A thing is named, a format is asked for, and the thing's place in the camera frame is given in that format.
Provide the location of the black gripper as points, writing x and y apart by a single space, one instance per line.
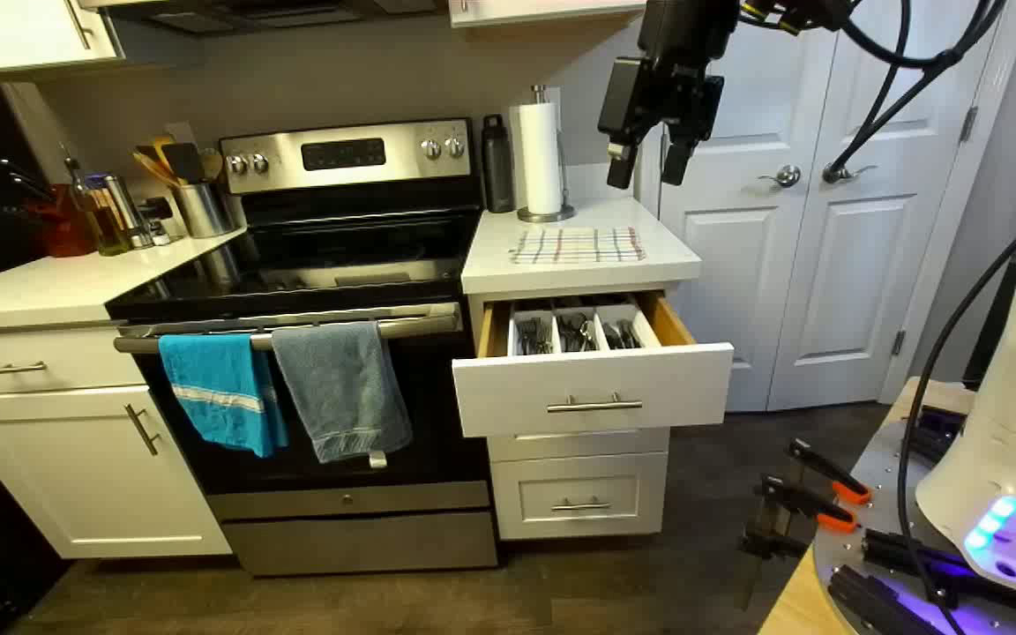
662 93

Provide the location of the white drawer with cutlery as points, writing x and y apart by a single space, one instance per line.
589 382

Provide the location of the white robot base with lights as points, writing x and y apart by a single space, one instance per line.
1001 446

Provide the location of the white drawer cabinet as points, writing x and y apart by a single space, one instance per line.
580 266

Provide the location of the deep white drawer front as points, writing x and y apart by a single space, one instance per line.
580 496

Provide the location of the silver cutlery piece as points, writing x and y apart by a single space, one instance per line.
538 245
557 245
616 245
516 245
596 245
637 245

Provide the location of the white paper towel roll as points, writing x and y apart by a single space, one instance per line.
538 160

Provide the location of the white panel door with lever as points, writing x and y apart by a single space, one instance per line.
872 268
743 257

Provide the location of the black bottle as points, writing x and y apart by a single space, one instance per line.
496 162

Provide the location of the white cutlery organizer tray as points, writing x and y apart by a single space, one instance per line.
580 330

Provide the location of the stainless steel black oven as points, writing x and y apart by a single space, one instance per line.
332 285

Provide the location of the grey towel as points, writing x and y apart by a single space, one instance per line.
341 394

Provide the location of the small black box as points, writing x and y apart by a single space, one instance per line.
931 430

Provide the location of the dark range hood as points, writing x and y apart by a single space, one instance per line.
272 15

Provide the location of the grey metal mounting plate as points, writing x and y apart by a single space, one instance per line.
872 517

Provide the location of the utensil crock with cooking utensils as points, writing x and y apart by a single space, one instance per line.
194 200

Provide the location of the black clamp on plate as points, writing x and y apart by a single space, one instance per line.
881 586

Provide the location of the blue towel with white stripe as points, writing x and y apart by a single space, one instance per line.
218 394

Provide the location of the small dark jar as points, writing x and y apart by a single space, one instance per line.
161 220

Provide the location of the silver shaker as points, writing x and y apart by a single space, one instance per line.
127 214

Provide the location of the oil bottle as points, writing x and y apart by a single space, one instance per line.
99 216

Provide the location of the red container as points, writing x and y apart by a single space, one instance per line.
59 223

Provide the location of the white base cabinet with door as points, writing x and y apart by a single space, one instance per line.
59 471

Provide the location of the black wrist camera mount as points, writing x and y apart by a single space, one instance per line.
684 27

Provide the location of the white wall cabinet underside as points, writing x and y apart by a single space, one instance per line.
531 11

